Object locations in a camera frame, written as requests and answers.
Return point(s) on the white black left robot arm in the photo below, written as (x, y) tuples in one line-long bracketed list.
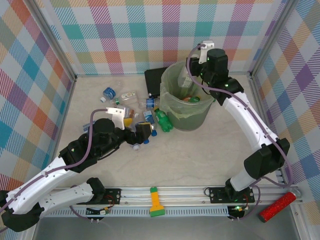
[(37, 185)]

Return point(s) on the brown Nescafe bottle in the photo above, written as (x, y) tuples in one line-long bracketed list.
[(186, 98)]

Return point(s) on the yellow green toy block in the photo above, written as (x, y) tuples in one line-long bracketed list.
[(156, 202)]

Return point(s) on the red orange label tea bottle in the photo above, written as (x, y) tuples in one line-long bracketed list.
[(130, 113)]

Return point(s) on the green translucent trash bin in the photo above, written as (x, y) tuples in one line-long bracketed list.
[(190, 122)]

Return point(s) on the aluminium frame post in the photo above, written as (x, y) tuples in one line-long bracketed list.
[(53, 42), (272, 32)]

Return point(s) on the black flat tray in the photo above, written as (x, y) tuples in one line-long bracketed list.
[(152, 80)]

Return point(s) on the flattened bottle grey-blue label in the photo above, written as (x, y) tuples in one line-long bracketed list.
[(87, 127)]

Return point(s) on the clear bottle blue white label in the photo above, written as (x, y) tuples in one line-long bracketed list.
[(149, 116)]

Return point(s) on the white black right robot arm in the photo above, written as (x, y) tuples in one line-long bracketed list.
[(250, 125)]

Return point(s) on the small black controller board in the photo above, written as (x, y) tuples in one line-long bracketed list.
[(93, 211), (236, 212)]

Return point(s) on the green plastic soda bottle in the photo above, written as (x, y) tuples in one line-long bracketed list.
[(163, 120)]

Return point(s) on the green Sprite bottle yellow cap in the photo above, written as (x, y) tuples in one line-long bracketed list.
[(195, 99)]

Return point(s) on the crushed blue label bottle white cap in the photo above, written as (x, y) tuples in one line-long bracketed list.
[(109, 92)]

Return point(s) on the red glitter cylinder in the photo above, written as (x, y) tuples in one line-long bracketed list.
[(277, 207)]

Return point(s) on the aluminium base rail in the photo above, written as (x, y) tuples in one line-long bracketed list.
[(185, 196)]

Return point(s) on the green plastic bin liner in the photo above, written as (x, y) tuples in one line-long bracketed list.
[(172, 75)]

